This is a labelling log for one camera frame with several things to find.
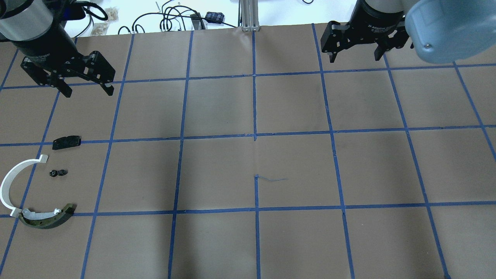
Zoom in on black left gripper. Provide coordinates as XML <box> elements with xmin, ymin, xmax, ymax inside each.
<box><xmin>20</xmin><ymin>23</ymin><xmax>115</xmax><ymax>98</ymax></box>

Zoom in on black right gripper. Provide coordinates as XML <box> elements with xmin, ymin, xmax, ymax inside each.
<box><xmin>320</xmin><ymin>0</ymin><xmax>411</xmax><ymax>63</ymax></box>

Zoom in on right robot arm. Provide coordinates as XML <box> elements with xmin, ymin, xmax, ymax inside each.
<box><xmin>320</xmin><ymin>0</ymin><xmax>496</xmax><ymax>64</ymax></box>

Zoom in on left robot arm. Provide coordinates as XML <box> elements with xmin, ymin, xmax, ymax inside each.
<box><xmin>0</xmin><ymin>0</ymin><xmax>115</xmax><ymax>98</ymax></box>

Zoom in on small black plastic part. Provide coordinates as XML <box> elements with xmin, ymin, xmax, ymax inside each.
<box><xmin>52</xmin><ymin>135</ymin><xmax>82</xmax><ymax>150</ymax></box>

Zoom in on beige crumpled paper bits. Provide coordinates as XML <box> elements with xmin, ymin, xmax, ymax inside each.
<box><xmin>90</xmin><ymin>7</ymin><xmax>119</xmax><ymax>36</ymax></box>

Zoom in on white curved plastic arc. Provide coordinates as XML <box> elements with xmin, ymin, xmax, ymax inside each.
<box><xmin>0</xmin><ymin>154</ymin><xmax>62</xmax><ymax>220</ymax></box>

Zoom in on black power adapter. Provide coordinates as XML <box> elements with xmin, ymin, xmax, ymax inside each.
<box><xmin>204</xmin><ymin>11</ymin><xmax>225</xmax><ymax>24</ymax></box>

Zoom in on black cable bundle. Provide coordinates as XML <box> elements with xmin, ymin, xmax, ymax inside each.
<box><xmin>118</xmin><ymin>0</ymin><xmax>237</xmax><ymax>35</ymax></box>

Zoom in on aluminium extrusion post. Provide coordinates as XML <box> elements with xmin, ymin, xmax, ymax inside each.
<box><xmin>238</xmin><ymin>0</ymin><xmax>260</xmax><ymax>32</ymax></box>

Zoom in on dark green curved bracket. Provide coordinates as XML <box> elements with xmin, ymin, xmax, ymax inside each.
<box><xmin>18</xmin><ymin>203</ymin><xmax>77</xmax><ymax>229</ymax></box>

